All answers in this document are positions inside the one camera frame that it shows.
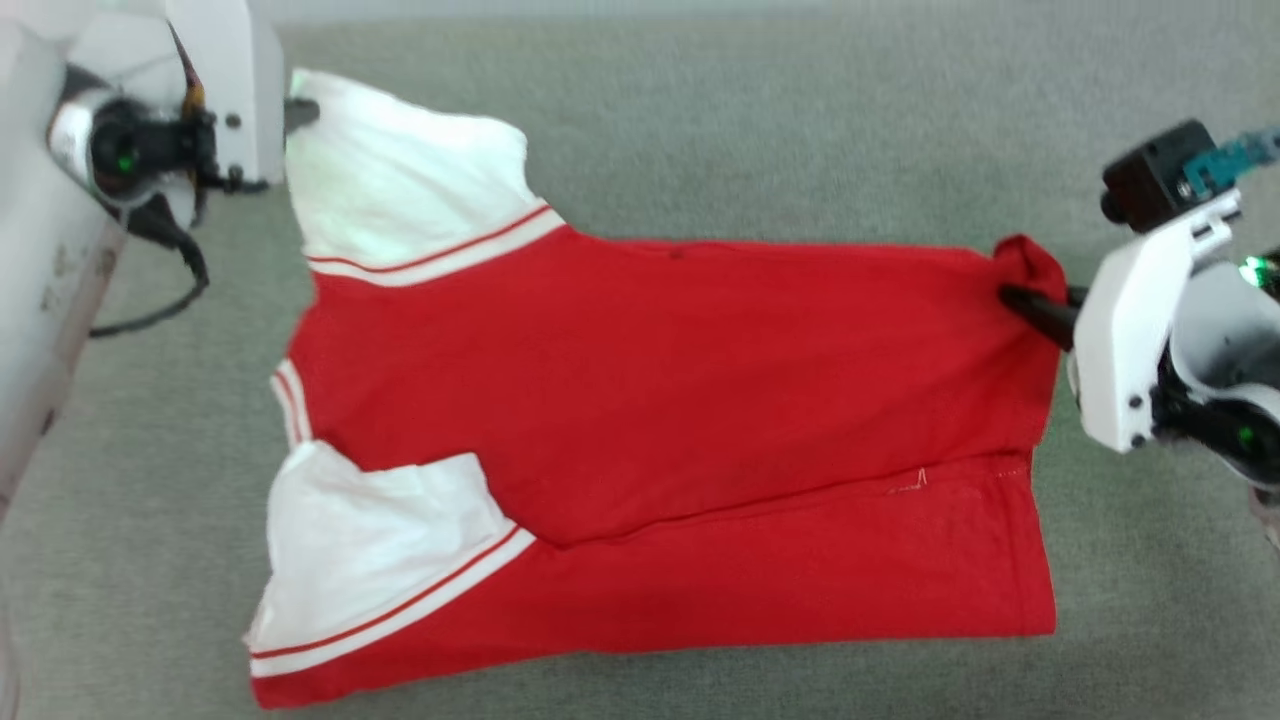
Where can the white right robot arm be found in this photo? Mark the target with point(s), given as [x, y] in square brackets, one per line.
[1225, 380]

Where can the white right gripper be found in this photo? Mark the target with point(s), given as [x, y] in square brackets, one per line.
[1135, 330]

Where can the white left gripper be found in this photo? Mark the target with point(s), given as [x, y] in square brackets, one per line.
[245, 90]

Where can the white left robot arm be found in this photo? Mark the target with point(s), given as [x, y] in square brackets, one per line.
[50, 260]

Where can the red and white basketball jersey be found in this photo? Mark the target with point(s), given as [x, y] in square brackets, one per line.
[650, 420]

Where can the grey fabric sofa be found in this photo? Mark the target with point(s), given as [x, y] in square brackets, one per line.
[760, 130]

